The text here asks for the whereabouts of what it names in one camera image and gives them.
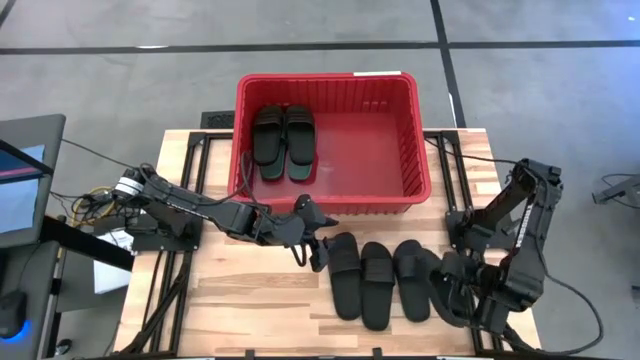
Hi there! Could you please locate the yellow cable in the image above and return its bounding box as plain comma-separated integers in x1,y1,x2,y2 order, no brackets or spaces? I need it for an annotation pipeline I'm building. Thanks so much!
71,186,115,227

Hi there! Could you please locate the dark grey side desk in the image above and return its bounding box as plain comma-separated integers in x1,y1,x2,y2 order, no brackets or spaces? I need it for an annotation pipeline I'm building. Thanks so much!
0,239,64,360

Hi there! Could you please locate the black table edge rail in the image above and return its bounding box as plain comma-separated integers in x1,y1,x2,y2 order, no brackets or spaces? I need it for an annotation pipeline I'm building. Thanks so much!
94,353,619,360

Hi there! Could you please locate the white paper sheet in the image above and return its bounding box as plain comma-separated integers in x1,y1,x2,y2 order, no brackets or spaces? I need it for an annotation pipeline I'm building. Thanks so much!
93,228,134,295

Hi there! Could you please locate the red plastic bin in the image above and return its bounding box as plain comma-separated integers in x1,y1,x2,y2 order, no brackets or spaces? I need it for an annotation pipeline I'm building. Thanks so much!
227,71,434,216

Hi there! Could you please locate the black computer mouse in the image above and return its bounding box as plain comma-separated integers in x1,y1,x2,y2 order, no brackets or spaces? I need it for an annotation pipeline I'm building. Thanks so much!
0,289,29,341

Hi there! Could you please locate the grey floor stand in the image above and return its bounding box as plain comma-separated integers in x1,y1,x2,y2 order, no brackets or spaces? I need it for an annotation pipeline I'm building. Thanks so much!
591,172,640,211

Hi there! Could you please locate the black perforated plate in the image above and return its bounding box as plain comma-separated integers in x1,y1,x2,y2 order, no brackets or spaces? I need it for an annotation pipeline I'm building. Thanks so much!
199,110,236,130

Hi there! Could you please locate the grey computer monitor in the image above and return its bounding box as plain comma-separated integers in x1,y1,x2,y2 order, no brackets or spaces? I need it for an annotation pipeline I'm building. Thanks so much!
0,113,67,250

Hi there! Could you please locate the green rubber slide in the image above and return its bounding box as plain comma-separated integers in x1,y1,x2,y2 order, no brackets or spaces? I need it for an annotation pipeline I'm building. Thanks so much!
285,162,315,182
258,144,287,182

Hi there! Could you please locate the black metal beam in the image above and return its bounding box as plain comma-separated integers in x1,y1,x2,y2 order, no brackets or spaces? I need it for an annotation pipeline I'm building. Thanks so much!
39,214,135,272

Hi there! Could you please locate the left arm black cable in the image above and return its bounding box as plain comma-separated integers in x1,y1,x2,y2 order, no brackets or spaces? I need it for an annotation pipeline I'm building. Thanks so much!
138,148,310,268

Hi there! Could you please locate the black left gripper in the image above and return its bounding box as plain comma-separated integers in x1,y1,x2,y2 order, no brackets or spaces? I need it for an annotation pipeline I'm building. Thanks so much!
251,194,340,274

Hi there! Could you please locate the black metal frame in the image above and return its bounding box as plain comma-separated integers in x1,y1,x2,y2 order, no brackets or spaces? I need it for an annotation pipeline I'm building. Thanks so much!
423,129,539,354
119,130,236,357

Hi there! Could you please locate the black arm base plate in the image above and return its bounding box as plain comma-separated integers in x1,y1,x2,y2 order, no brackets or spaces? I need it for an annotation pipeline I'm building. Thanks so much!
130,215,204,252
446,209,520,251

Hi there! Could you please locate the thin black cable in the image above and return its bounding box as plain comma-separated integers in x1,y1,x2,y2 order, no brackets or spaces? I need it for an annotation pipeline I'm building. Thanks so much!
60,138,139,171

